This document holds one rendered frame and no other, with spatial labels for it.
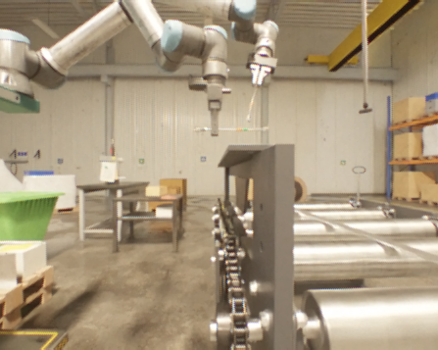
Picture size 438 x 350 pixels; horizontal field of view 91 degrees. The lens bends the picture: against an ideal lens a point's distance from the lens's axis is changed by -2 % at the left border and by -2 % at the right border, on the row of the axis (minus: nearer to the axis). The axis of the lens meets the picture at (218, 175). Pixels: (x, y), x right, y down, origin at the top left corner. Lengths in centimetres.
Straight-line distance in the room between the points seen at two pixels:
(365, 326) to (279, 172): 28
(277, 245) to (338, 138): 1246
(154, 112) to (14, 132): 702
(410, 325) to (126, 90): 1232
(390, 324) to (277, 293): 20
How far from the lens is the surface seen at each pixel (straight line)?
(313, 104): 1250
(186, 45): 81
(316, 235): 103
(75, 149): 1291
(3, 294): 224
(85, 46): 145
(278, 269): 32
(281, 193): 30
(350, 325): 44
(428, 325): 51
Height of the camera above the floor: 112
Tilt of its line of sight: 1 degrees down
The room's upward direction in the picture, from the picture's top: straight up
